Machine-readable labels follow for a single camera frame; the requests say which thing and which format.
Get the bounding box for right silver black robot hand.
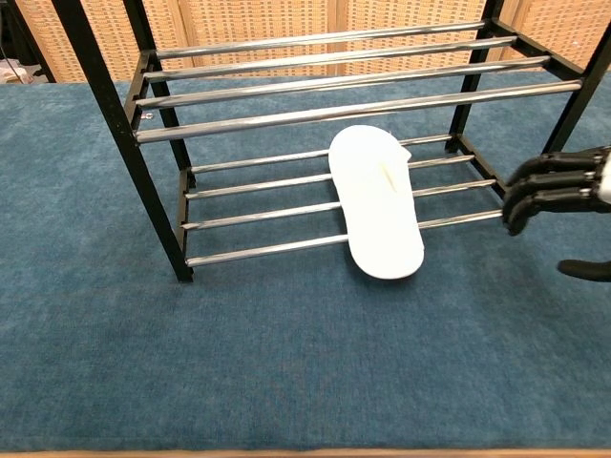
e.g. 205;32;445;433
500;145;611;282

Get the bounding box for blue carpet mat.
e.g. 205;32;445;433
0;66;611;452

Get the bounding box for white slipper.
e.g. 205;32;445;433
327;125;426;281

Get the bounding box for woven wooden folding screen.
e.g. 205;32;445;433
0;0;611;85

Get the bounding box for black stand with caster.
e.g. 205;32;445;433
0;0;57;85

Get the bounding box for black chrome shoe rack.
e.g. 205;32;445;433
50;0;611;283

